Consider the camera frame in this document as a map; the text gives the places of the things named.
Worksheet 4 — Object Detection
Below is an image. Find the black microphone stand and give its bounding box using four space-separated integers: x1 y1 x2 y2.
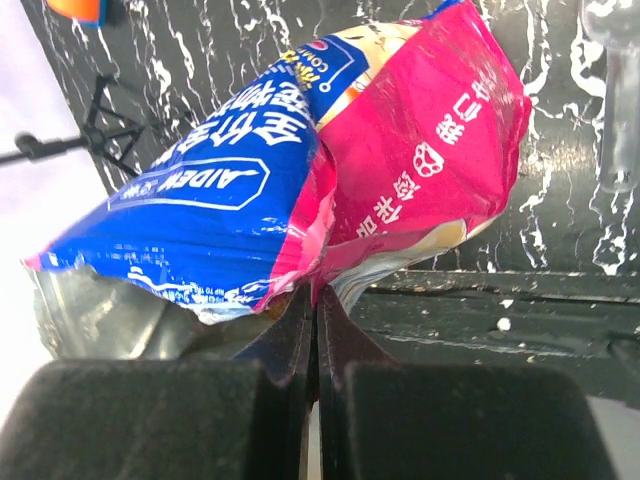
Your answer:
1 73 193 179

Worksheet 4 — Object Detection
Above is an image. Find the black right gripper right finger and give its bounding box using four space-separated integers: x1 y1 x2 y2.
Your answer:
317 287 616 479

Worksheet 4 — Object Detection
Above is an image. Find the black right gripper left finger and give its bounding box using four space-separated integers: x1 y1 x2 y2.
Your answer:
1 287 314 479

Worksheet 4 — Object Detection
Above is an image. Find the colourful cube toy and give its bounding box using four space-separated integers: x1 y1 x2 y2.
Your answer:
45 0 123 28

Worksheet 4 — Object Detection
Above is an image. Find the pink pet food bag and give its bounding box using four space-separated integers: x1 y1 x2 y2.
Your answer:
19 0 534 326

